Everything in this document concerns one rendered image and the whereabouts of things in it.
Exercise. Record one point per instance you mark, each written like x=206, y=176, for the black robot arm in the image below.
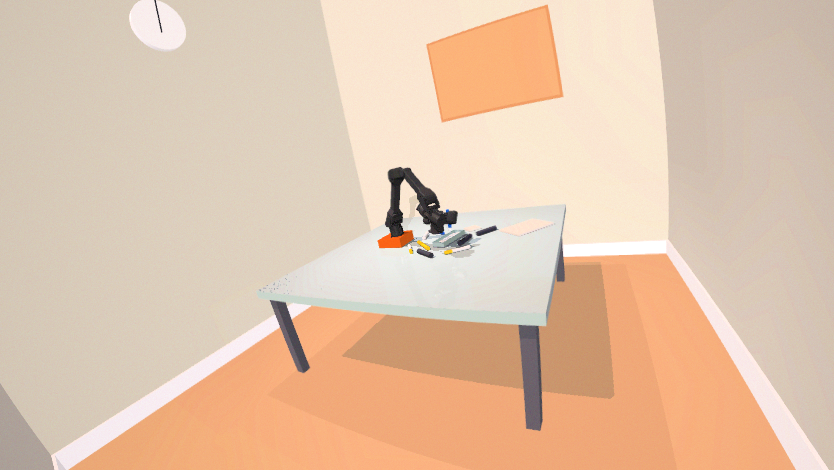
x=425, y=196

